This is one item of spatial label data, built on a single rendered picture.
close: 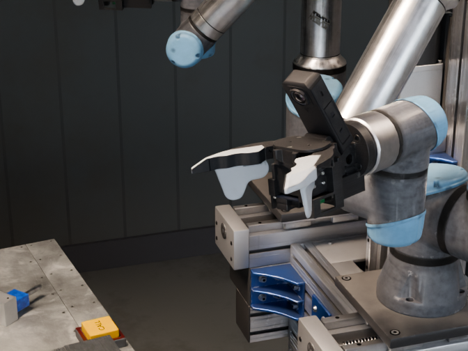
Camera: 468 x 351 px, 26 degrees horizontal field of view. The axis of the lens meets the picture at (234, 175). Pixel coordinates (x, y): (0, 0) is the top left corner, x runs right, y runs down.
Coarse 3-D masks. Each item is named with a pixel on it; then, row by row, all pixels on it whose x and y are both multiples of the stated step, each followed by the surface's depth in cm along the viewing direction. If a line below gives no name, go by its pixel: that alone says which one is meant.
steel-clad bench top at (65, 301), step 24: (48, 240) 246; (0, 264) 234; (24, 264) 234; (48, 264) 234; (0, 288) 223; (24, 288) 223; (48, 288) 223; (72, 288) 223; (24, 312) 214; (48, 312) 214; (72, 312) 214; (96, 312) 214; (0, 336) 205; (24, 336) 205; (48, 336) 205; (72, 336) 205
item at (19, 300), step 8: (32, 288) 217; (40, 288) 218; (0, 296) 209; (8, 296) 209; (16, 296) 212; (24, 296) 212; (0, 304) 207; (8, 304) 208; (16, 304) 210; (24, 304) 212; (0, 312) 208; (8, 312) 208; (16, 312) 210; (0, 320) 209; (8, 320) 209
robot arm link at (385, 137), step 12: (360, 120) 123; (372, 120) 124; (384, 120) 124; (372, 132) 122; (384, 132) 123; (396, 132) 124; (384, 144) 123; (396, 144) 124; (384, 156) 123; (396, 156) 125; (372, 168) 124; (384, 168) 126
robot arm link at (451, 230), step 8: (464, 192) 158; (464, 200) 156; (456, 208) 156; (464, 208) 155; (448, 216) 156; (456, 216) 156; (464, 216) 155; (448, 224) 156; (456, 224) 155; (464, 224) 154; (448, 232) 156; (456, 232) 155; (464, 232) 154; (448, 240) 157; (456, 240) 156; (464, 240) 155; (448, 248) 158; (456, 248) 156; (464, 248) 155; (456, 256) 159; (464, 256) 157
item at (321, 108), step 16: (288, 80) 116; (304, 80) 115; (320, 80) 115; (288, 96) 118; (304, 96) 116; (320, 96) 116; (304, 112) 119; (320, 112) 117; (336, 112) 118; (320, 128) 119; (336, 128) 119
